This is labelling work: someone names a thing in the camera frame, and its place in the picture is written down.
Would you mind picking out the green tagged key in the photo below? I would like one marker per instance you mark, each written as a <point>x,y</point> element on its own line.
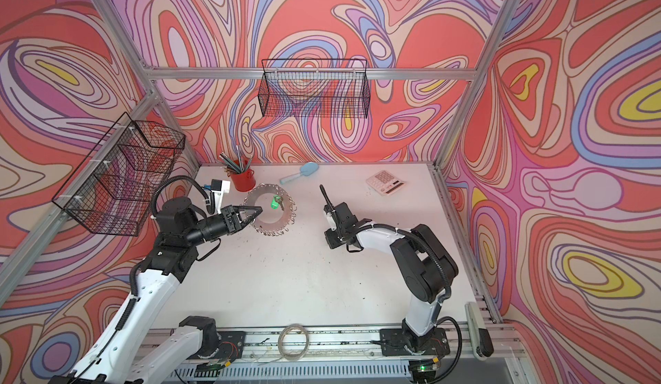
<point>277,203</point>

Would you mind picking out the black wire basket back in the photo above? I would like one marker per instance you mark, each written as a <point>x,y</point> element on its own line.
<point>314,88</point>

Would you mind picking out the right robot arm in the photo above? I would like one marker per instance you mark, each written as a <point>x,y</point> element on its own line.
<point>426,266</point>

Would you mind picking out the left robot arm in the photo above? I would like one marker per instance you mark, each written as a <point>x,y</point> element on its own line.
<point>183,228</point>

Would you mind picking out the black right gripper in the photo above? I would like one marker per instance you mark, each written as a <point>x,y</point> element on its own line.
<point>335,244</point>

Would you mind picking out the aluminium frame post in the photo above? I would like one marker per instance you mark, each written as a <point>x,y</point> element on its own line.
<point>124,41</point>

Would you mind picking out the light blue spatula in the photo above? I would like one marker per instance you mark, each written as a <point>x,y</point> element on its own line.
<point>305,170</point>

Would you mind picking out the red metal pencil bucket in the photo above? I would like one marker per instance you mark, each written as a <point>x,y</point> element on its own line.
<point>243,178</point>

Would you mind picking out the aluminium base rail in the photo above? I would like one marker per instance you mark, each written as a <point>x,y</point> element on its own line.
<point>476,350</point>

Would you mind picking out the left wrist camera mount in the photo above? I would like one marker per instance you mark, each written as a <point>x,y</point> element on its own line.
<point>216,192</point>

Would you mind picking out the black wire basket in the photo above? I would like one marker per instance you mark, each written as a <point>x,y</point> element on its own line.
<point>110,192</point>
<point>314,88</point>

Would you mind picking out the black wire basket left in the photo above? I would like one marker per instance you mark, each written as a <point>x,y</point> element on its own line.
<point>110,192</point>

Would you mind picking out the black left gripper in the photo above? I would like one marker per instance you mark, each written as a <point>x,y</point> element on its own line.
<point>235,220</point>

